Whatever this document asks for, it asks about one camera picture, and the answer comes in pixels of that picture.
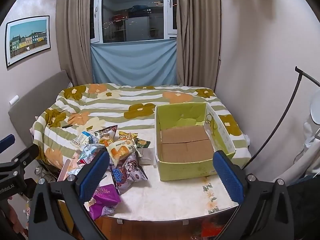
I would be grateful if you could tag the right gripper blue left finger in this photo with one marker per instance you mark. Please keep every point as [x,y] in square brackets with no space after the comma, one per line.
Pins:
[75,191]

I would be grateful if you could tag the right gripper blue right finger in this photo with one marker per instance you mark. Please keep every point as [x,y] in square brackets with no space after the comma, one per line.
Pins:
[259,214]

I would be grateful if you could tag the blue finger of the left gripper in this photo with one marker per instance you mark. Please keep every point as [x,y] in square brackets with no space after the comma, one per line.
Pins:
[6,142]
[22,160]

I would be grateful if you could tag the blue red cartoon snack bag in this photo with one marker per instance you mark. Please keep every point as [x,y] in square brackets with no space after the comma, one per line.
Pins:
[84,157]

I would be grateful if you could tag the cartoon purple blue snack bag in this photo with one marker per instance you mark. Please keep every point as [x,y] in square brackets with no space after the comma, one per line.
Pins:
[127,174]

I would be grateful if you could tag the orange white cake bag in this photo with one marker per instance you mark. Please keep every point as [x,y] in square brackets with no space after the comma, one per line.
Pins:
[121,149]

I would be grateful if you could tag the red brown yellow snack bag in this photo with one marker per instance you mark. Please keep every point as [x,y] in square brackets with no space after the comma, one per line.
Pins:
[106,136]

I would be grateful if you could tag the gold snack bag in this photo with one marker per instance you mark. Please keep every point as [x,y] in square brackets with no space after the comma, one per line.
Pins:
[127,135]

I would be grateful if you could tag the white translucent packet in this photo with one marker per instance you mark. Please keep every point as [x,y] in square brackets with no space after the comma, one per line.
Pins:
[147,156]

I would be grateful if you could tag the dark green snack packet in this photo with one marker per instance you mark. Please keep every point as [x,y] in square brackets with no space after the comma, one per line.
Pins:
[140,143]

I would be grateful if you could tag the light blue white snack bag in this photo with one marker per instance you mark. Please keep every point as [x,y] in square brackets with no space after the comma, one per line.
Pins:
[83,139]

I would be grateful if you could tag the grey padded headboard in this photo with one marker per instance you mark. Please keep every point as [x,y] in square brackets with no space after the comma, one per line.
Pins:
[22,114]

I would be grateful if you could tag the floral striped bed quilt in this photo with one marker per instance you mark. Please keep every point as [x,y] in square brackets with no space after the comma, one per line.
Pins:
[92,107]

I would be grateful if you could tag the framed houses picture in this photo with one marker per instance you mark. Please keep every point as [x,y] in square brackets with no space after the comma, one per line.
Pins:
[26,37]

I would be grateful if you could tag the green cardboard box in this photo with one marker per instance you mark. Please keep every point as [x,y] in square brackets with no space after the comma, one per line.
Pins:
[186,136]

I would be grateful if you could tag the blue cloth under window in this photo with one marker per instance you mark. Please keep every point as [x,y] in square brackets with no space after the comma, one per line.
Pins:
[136,63]

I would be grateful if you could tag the black lamp stand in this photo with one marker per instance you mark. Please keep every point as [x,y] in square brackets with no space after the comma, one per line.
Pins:
[301,74]

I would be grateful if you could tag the left beige curtain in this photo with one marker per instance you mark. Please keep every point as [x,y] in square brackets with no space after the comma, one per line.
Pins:
[73,39]

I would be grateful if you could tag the beige curtain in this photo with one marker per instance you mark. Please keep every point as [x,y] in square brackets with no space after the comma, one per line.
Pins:
[198,42]
[73,39]

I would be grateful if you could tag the right beige curtain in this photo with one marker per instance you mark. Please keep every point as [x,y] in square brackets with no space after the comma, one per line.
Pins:
[198,42]

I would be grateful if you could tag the window with white frame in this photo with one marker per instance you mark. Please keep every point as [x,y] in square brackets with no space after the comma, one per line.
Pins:
[113,21]

